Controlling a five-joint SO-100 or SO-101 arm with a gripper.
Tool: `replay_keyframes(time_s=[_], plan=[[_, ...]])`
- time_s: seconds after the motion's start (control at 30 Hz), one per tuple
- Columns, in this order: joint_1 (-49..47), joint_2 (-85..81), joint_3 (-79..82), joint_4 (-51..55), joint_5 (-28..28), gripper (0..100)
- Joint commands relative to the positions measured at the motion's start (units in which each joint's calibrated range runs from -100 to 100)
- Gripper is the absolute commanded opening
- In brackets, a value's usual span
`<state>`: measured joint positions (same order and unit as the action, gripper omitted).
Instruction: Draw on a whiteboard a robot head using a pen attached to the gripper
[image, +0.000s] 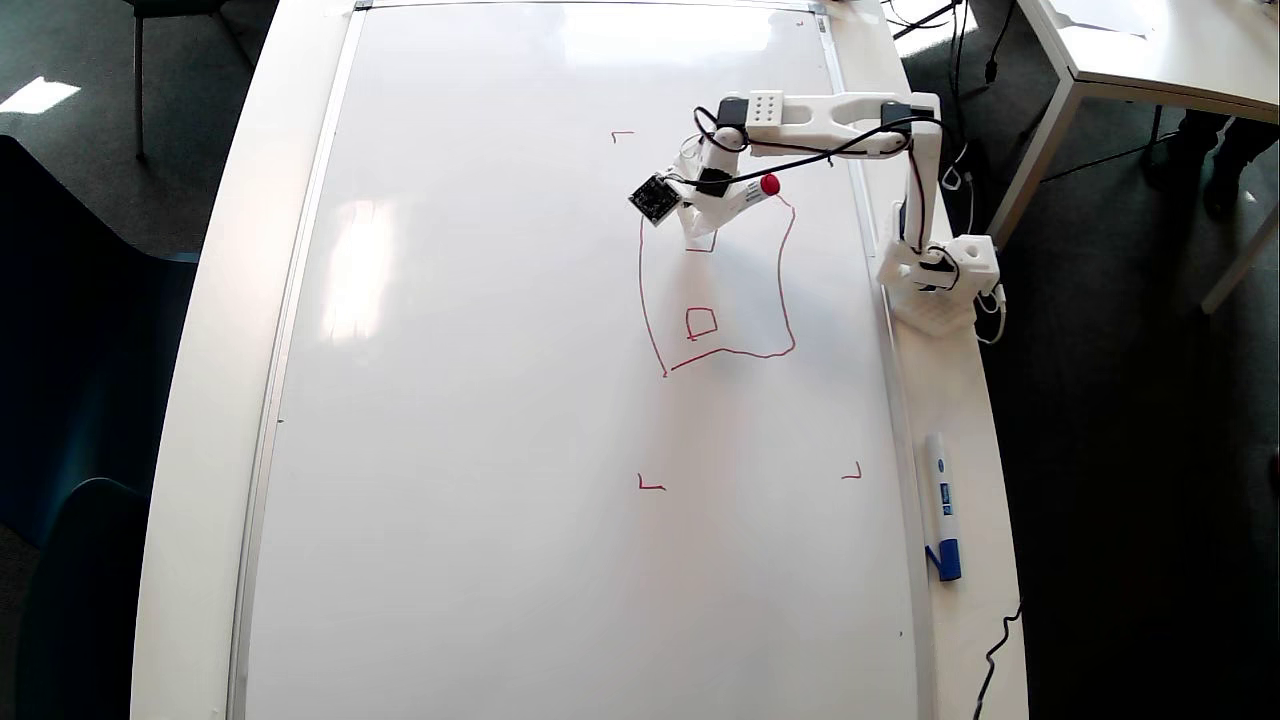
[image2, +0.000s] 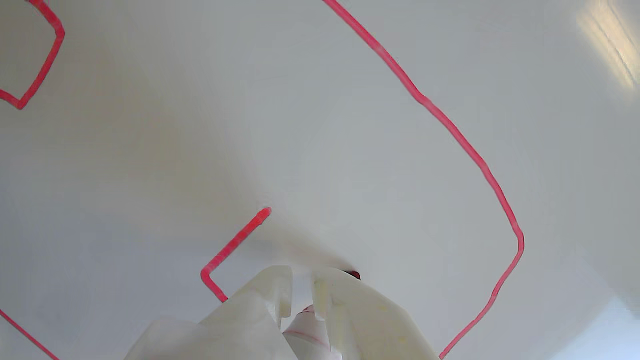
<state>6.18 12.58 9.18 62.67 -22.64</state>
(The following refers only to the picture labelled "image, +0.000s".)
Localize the black diagonal floor cable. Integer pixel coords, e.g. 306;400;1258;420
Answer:
890;0;963;42

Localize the white honeycomb base mount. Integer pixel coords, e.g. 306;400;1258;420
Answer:
888;290;979;338

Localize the dark chair with metal legs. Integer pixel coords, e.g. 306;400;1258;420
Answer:
125;0;253;161

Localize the white side table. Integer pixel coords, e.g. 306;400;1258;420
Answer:
1015;0;1280;316

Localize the long black floor cable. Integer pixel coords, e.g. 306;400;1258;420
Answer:
1040;114;1229;187

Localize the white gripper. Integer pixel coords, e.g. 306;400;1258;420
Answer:
674;138;758;242

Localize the blue and white marker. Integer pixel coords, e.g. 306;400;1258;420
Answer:
922;432;964;583

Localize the white whiteboard with metal frame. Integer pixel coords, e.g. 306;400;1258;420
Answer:
228;0;937;720

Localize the black wrist camera board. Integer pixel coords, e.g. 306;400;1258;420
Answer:
627;172;684;228

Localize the large dark blue chair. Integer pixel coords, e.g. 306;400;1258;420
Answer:
0;135;201;547

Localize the black camera cable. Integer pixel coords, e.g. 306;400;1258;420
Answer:
663;105;963;291

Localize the thin black table cable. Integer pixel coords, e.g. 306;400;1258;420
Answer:
974;598;1023;720

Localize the white cable at base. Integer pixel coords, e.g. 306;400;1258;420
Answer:
975;283;1008;346

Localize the red whiteboard marker pen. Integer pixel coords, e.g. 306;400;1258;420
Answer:
715;174;783;217

